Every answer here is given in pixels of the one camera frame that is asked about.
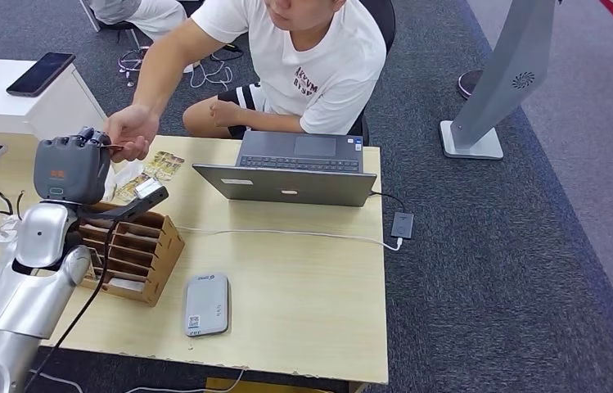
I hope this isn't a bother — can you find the white cabinet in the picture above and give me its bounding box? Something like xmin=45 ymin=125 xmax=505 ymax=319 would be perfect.
xmin=0 ymin=56 xmax=107 ymax=142

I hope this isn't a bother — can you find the grey kiosk stand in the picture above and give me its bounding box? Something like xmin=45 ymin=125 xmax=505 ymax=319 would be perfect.
xmin=439 ymin=0 xmax=559 ymax=161

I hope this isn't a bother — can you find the black smartphone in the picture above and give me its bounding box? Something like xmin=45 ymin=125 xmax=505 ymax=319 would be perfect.
xmin=6 ymin=52 xmax=77 ymax=99

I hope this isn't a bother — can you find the grey laptop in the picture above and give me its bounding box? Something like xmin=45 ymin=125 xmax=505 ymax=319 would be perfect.
xmin=192 ymin=129 xmax=378 ymax=208

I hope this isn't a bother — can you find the white frame leg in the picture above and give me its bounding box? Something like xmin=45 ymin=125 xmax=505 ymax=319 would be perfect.
xmin=79 ymin=0 xmax=101 ymax=33

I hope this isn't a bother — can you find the grey card reader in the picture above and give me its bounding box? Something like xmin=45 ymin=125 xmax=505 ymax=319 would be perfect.
xmin=183 ymin=273 xmax=230 ymax=338

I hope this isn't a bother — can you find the black laptop power cable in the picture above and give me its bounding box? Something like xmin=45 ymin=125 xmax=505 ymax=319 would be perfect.
xmin=369 ymin=189 xmax=407 ymax=215

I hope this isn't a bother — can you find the wooden card organizer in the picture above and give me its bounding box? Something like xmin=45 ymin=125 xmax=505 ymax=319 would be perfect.
xmin=75 ymin=201 xmax=187 ymax=308

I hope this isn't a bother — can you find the background person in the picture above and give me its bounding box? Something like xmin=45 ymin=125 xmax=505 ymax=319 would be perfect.
xmin=88 ymin=0 xmax=201 ymax=75

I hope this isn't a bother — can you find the round black base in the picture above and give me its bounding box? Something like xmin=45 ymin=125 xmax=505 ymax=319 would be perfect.
xmin=457 ymin=69 xmax=485 ymax=101

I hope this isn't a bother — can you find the white charger plug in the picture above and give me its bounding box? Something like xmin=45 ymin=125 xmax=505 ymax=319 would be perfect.
xmin=0 ymin=215 xmax=20 ymax=246

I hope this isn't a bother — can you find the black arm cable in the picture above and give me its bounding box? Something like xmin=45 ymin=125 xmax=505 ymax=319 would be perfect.
xmin=24 ymin=216 xmax=120 ymax=393

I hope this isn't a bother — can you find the black office chair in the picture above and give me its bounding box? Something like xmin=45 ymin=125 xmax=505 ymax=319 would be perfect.
xmin=346 ymin=0 xmax=397 ymax=147

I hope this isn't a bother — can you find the person's left hand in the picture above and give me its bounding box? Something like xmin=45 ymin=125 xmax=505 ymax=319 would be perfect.
xmin=209 ymin=99 xmax=242 ymax=129

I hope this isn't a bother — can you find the black power adapter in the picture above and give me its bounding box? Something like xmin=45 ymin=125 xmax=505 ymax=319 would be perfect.
xmin=390 ymin=211 xmax=415 ymax=240

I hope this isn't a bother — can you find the white floor cable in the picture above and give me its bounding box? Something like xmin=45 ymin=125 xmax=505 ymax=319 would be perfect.
xmin=189 ymin=58 xmax=235 ymax=91

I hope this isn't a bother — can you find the white charging cable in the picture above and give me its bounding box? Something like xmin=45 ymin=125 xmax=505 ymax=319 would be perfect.
xmin=175 ymin=224 xmax=404 ymax=253

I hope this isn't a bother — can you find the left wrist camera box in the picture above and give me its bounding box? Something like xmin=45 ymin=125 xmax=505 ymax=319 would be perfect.
xmin=75 ymin=178 xmax=170 ymax=223

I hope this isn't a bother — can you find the small white tissue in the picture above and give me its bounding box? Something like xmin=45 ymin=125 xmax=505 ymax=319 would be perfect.
xmin=113 ymin=160 xmax=146 ymax=191

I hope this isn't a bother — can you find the white card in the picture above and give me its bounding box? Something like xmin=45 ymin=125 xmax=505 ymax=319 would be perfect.
xmin=108 ymin=276 xmax=148 ymax=292

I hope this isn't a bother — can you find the metal stool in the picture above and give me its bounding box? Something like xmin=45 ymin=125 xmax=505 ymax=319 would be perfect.
xmin=97 ymin=20 xmax=151 ymax=88

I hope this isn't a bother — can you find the person's right hand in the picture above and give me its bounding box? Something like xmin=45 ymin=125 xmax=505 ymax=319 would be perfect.
xmin=104 ymin=104 xmax=160 ymax=164

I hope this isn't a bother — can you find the dark card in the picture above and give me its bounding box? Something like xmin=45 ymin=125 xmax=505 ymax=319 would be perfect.
xmin=84 ymin=246 xmax=106 ymax=282

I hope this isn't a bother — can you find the white power strip cord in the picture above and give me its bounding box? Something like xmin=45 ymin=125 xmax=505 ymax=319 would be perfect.
xmin=29 ymin=368 xmax=86 ymax=393

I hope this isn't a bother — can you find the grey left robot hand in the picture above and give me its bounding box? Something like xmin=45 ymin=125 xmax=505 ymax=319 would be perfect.
xmin=33 ymin=126 xmax=114 ymax=206

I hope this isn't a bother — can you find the patterned yellow card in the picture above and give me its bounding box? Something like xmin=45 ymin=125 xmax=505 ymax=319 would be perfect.
xmin=115 ymin=172 xmax=152 ymax=205
xmin=143 ymin=151 xmax=174 ymax=179

